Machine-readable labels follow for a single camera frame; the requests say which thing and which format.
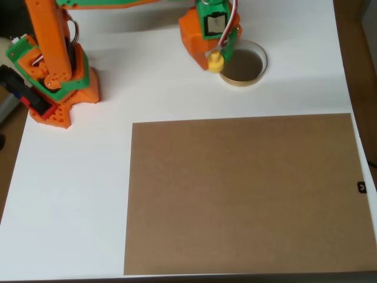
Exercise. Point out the black and red clamp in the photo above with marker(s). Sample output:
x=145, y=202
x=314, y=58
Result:
x=29, y=97

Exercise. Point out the small black clip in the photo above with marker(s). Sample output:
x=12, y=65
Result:
x=361, y=187

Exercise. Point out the brown fibreboard sheet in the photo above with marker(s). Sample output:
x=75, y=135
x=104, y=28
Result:
x=235, y=191

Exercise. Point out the round bowl with gold rim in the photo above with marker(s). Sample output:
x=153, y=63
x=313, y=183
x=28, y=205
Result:
x=247, y=66

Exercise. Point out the orange robot base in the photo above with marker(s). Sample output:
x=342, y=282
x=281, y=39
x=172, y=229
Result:
x=82, y=97

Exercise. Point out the orange gripper with servo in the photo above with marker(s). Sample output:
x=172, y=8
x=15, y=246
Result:
x=192, y=44

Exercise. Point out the small yellow peg figure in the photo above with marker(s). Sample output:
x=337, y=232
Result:
x=215, y=63

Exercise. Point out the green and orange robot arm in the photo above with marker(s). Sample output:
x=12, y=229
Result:
x=50, y=44

